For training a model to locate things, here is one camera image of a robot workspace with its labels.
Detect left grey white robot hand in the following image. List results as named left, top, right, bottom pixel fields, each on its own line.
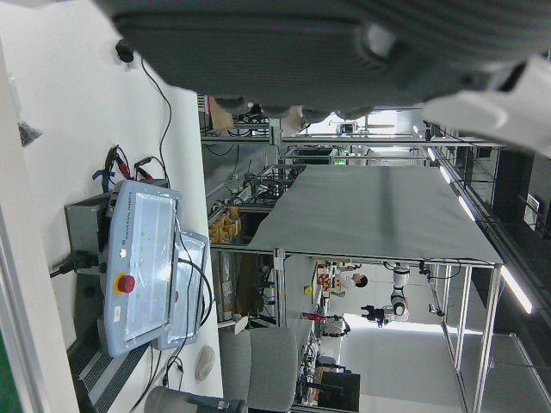
left=92, top=0, right=551, bottom=158

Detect dark metal control box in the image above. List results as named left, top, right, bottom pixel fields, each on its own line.
left=64, top=191, right=117, bottom=302

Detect grey finned heat sink box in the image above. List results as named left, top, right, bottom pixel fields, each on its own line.
left=66, top=335, right=152, bottom=413

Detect red black clip leads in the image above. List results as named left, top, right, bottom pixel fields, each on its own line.
left=92, top=145, right=169, bottom=184

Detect grey blue teach pendant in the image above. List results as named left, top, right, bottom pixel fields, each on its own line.
left=157, top=227, right=211, bottom=350
left=105, top=180, right=182, bottom=358

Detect person in white shirt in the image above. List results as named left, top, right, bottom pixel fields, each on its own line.
left=337, top=268, right=369, bottom=297

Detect small dark metal clip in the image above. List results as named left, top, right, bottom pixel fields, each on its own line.
left=16, top=121, right=43, bottom=147

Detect grey office chair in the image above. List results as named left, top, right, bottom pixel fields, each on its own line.
left=218, top=326, right=299, bottom=412

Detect white computer mouse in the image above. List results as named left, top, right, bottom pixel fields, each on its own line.
left=194, top=345, right=216, bottom=382

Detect black background monitor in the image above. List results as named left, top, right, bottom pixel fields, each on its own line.
left=316, top=372, right=362, bottom=412

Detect black cable with plug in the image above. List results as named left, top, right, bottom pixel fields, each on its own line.
left=115, top=38, right=173, bottom=184

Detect grey-topped aluminium frame table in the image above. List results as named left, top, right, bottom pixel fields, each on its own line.
left=249, top=165, right=504, bottom=264

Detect black teach pendant cable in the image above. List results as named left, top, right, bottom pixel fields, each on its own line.
left=170, top=253, right=214, bottom=348

